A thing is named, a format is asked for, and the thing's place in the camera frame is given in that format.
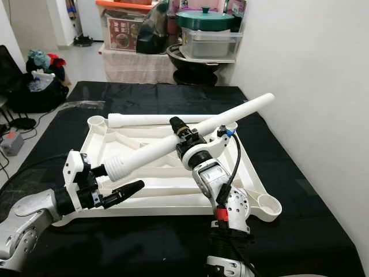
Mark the white plastic table top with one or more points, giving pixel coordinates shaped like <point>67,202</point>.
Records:
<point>161,190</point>

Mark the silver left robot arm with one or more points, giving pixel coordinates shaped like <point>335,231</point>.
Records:
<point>29,222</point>

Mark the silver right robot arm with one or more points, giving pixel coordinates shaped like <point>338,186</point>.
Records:
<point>213,179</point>

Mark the black floor cloth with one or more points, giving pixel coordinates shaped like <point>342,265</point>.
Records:
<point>150,101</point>

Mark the black wok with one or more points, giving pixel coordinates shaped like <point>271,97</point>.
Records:
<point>199,70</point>

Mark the clear tape strip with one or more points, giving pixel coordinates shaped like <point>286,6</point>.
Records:
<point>86,105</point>

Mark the beige cloth-covered stand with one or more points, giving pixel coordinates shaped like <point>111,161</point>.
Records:
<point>135,68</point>

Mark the black round stand base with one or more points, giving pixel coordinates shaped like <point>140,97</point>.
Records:
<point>24,123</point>

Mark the clear plastic container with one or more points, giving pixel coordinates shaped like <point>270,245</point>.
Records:
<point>210,43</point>

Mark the black open bag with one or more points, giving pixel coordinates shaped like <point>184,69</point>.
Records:
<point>46,98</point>

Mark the grey power box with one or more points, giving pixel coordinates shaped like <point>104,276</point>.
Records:
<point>12,143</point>

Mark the black glossy bag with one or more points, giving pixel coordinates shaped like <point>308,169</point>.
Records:
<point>153,32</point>

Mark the green pot with lid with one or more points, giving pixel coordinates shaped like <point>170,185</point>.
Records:
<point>204,20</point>

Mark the white plastic packet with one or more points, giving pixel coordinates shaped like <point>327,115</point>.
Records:
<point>43,76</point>

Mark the orange-lidded storage box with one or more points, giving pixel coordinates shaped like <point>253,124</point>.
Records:
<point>121,32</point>

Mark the red soft item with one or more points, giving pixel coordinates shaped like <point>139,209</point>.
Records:
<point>56,60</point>

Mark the pink plastic container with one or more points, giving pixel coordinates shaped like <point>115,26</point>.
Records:
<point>213,4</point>

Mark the teal plush toy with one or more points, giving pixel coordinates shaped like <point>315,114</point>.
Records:
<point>38,57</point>

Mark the printed cardboard box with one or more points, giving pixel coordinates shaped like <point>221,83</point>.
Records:
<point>235,7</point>

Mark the white appliance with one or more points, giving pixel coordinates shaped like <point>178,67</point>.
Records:
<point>89,20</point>

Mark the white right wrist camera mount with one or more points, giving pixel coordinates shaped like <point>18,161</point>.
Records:
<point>207,147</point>

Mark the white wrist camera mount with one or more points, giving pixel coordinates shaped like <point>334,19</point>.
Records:
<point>74,167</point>
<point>207,147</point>

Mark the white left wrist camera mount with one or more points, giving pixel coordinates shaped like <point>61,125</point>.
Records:
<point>74,167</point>

